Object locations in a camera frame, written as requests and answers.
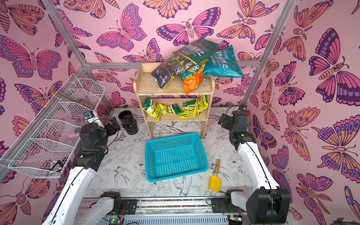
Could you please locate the yellow garden trowel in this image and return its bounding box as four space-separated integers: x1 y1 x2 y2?
209 159 221 192

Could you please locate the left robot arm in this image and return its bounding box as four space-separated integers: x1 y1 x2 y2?
42 117 121 225

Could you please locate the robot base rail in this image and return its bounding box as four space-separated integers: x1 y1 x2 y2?
95 196 250 225

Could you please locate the black ceramic pot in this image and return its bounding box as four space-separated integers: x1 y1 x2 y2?
118 110 139 135

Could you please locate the dark green soil bag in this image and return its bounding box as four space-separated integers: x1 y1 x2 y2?
151 39 219 89

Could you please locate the wooden two-tier shelf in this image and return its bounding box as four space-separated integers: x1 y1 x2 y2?
133 62 215 139

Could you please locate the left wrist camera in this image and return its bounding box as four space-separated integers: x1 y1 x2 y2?
83 111 97 123

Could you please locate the yellow green fertilizer packet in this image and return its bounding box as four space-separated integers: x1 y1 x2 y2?
179 99 198 119
142 97 165 122
158 104 182 115
196 95 209 114

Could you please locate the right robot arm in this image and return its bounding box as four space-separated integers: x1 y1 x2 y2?
211 110 291 225

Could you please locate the teal plastic basket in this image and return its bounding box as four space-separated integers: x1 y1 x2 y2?
144 133 209 182

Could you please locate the aluminium frame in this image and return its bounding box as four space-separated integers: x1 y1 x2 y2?
0 0 298 181

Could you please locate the white wire basket rack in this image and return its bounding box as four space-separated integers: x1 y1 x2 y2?
1 75 106 178

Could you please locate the teal and orange soil bag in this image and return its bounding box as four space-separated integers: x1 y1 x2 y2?
179 46 244 94

